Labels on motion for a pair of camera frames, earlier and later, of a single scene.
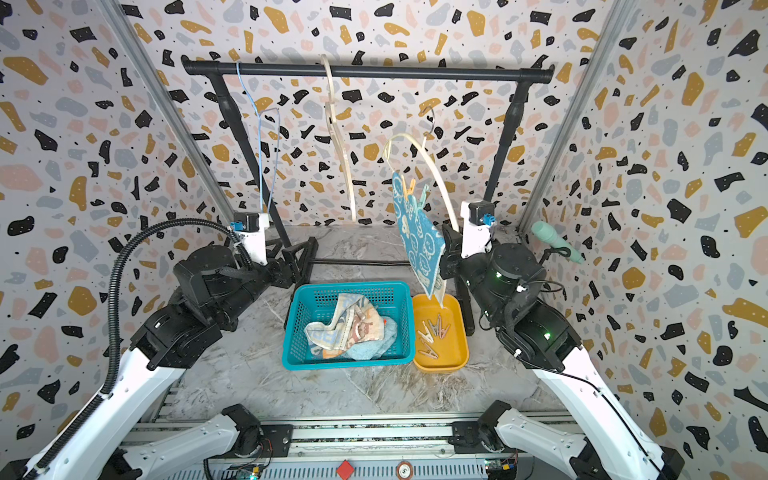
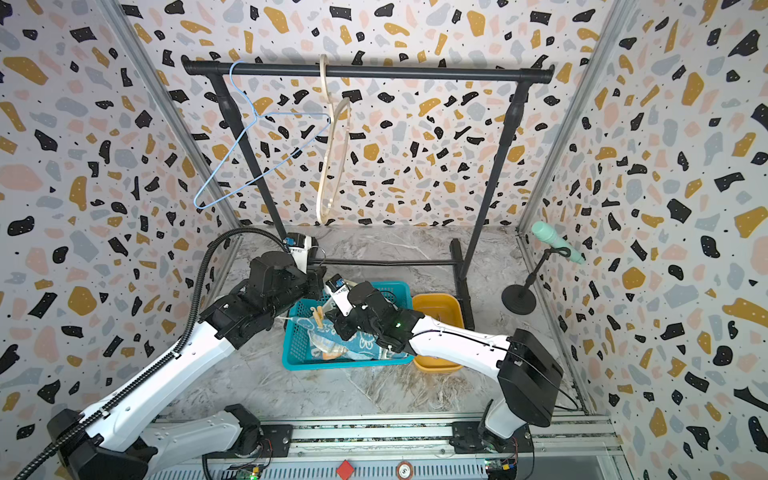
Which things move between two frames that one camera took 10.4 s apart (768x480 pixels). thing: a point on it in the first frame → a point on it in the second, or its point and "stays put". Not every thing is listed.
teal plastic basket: [316, 303] stays put
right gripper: [458, 263] → [342, 323]
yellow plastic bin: [440, 335] stays put
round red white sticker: [404, 470] stays put
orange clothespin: [411, 189] → [319, 316]
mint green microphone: [545, 233] stays put
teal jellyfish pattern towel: [422, 240] → [327, 342]
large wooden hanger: [424, 143] → [330, 301]
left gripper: [286, 277] → [317, 276]
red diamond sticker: [345, 470] stays put
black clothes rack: [303, 247] stays put
